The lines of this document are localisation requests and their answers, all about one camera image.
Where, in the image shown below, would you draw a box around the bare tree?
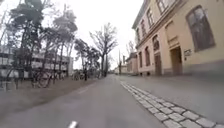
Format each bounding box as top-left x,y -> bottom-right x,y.
89,22 -> 119,78

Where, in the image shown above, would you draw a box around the beige building with arched windows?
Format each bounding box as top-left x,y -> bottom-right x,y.
131,0 -> 224,77

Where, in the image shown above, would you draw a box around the pale cobblestone strip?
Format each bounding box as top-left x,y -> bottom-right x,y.
119,80 -> 224,128

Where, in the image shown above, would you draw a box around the row of trees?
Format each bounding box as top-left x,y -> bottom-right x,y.
0,0 -> 101,90

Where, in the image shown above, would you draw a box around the grey asphalt path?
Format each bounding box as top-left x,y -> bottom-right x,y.
0,73 -> 168,128

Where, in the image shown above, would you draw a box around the brown bare earth verge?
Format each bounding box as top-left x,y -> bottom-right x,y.
0,77 -> 98,118

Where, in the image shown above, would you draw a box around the grey gravel pavement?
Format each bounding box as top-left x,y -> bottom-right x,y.
114,73 -> 224,125

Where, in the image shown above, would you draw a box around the small distant building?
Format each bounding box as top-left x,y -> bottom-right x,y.
114,52 -> 139,76

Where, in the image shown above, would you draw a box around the pale long building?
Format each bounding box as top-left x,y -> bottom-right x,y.
0,46 -> 74,80

